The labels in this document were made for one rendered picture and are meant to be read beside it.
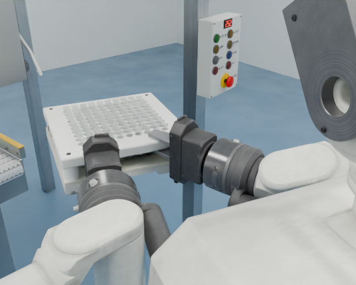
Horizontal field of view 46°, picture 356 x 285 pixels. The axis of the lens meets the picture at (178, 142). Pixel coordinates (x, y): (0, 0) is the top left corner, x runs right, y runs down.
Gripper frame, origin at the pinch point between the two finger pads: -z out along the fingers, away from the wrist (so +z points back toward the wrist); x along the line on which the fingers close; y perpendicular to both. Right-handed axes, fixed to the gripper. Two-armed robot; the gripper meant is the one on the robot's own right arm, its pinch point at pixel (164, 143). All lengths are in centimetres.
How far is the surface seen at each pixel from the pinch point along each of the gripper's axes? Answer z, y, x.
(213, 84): -27, 64, 14
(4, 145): -53, 0, 17
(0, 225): -58, -4, 44
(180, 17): -276, 405, 81
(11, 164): -47, -3, 20
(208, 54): -28, 62, 4
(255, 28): -154, 372, 72
